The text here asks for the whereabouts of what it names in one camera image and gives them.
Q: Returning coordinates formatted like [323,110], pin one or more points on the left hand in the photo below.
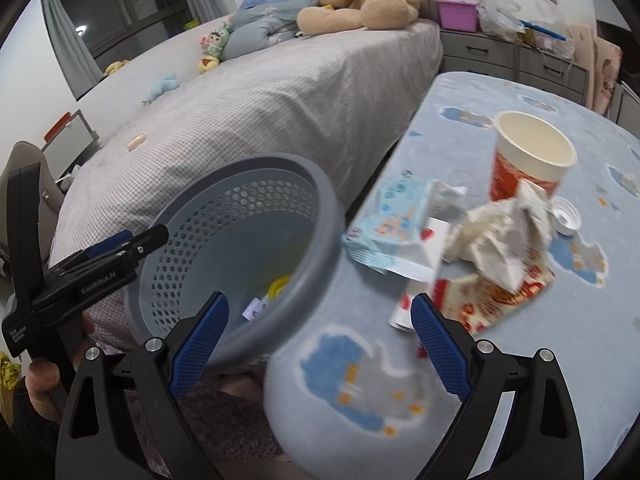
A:
[43,377]

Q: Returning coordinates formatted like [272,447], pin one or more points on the crumpled white paper wrapper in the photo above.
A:
[506,241]

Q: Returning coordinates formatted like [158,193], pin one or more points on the yellow plush toy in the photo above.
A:
[114,67]

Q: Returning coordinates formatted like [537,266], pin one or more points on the grey curtain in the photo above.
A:
[74,58]

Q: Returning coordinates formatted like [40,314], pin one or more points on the light blue patterned table cloth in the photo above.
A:
[351,397]

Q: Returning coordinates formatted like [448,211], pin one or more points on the grey perforated trash basket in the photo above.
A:
[265,226]

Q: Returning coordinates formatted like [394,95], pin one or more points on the light blue plush toy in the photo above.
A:
[166,84]

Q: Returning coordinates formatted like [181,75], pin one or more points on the green doll toy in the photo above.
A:
[212,47]

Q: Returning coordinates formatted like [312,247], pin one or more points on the clear plastic bag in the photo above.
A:
[499,19]

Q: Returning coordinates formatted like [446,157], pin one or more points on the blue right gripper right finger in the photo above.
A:
[449,360]

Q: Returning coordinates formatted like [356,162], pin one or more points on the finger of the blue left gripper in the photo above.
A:
[108,245]
[128,256]

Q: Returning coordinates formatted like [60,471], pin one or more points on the purple plastic storage box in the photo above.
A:
[457,15]

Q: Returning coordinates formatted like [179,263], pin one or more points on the white plastic bottle cap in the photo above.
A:
[566,218]

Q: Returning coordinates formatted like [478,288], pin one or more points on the purple cardboard box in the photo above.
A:
[255,308]

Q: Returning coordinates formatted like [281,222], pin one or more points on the grey checkered bed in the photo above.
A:
[341,100]

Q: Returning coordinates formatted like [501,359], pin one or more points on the red snack wrapper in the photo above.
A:
[477,303]

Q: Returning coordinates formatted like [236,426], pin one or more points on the blue folded quilt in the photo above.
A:
[260,24]

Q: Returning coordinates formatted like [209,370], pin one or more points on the pink cartoon folded board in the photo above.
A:
[602,60]

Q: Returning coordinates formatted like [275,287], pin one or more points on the torn white carton box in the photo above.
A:
[421,269]

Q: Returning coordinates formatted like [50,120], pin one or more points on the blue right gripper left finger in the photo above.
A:
[192,342]

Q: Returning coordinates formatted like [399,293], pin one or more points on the grey drawer cabinet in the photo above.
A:
[476,53]

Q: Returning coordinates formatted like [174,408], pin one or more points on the light blue wet wipes pack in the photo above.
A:
[381,236]

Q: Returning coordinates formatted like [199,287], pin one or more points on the red white paper cup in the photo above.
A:
[528,148]

